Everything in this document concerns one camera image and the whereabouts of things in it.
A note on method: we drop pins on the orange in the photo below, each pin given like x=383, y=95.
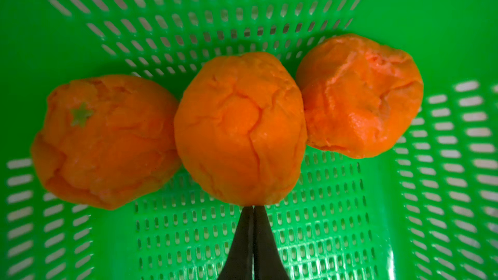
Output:
x=359, y=96
x=240, y=129
x=106, y=141

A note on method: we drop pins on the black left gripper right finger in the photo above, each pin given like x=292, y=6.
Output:
x=267, y=261

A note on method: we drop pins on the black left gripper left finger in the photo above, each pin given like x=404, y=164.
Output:
x=239, y=263

